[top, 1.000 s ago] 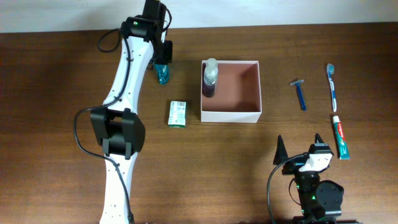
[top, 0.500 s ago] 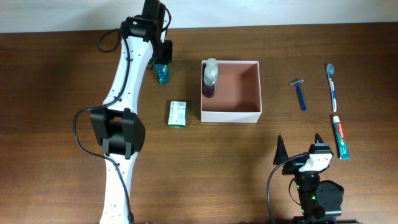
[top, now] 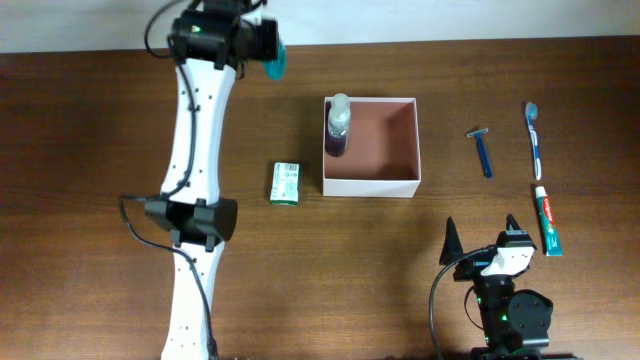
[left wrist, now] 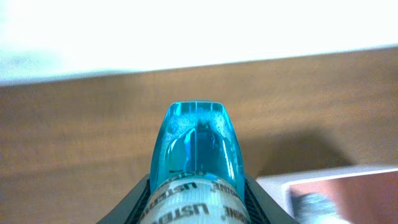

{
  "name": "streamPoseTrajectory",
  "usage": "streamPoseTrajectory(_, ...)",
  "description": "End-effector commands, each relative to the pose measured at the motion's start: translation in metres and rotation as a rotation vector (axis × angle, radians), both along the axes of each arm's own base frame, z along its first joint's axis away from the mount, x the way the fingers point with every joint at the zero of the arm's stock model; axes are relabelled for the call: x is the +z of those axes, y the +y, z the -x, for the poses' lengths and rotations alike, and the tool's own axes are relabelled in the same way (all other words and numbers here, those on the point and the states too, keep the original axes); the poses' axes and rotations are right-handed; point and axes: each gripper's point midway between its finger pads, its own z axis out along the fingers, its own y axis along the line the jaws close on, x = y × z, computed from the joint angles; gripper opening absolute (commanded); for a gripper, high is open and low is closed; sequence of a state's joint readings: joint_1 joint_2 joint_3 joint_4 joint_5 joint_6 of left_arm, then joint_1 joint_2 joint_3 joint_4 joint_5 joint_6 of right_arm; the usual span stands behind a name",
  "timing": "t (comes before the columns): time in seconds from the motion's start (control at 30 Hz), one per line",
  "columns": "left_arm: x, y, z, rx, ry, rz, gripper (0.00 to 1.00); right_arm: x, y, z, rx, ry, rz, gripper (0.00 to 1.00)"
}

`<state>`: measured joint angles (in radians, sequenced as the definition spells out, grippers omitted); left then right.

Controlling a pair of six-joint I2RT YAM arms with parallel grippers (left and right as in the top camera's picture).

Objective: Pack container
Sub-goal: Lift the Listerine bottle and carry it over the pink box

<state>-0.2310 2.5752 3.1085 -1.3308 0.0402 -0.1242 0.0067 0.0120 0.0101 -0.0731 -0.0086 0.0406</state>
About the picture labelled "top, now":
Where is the blue disposable razor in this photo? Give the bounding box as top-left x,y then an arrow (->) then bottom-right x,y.
466,128 -> 494,179

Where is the white open cardboard box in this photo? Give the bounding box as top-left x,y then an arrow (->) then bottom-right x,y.
322,97 -> 422,198

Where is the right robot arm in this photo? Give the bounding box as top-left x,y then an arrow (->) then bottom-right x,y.
428,214 -> 553,360

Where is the green red toothpaste tube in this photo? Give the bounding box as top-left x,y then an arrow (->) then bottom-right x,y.
535,186 -> 563,257

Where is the blue mouthwash bottle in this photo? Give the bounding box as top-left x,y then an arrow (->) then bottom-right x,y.
262,43 -> 287,81

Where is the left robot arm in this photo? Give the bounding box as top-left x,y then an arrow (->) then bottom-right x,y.
141,1 -> 285,359

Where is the clear bottle purple liquid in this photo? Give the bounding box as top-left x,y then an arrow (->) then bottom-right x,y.
325,93 -> 351,157

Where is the green white soap box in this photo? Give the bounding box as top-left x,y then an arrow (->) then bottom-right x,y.
270,162 -> 300,206

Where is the blue white toothbrush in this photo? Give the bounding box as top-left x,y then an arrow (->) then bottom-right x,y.
524,102 -> 542,181

